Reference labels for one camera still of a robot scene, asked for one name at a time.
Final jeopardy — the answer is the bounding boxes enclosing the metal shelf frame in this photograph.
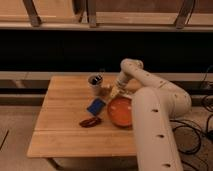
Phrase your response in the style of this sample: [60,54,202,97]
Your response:
[0,0,213,32]

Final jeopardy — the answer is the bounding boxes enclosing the blue sponge block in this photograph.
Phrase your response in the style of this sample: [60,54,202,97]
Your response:
[87,98,106,116]

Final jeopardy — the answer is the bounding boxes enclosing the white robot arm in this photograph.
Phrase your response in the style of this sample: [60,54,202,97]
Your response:
[115,58,192,171]

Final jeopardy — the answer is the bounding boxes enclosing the black floor cables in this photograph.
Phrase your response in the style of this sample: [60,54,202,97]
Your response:
[169,94,213,171]

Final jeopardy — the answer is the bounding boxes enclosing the orange ceramic bowl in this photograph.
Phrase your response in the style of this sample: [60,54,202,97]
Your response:
[107,97,132,127]

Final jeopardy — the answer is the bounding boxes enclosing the small pale yellow bottle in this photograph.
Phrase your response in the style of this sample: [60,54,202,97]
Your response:
[109,87,120,98]

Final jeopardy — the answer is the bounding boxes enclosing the wooden table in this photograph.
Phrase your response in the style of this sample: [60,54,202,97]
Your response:
[27,75,136,158]

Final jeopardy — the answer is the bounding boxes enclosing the dark red chip bag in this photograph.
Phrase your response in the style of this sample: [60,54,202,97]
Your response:
[79,117,102,128]

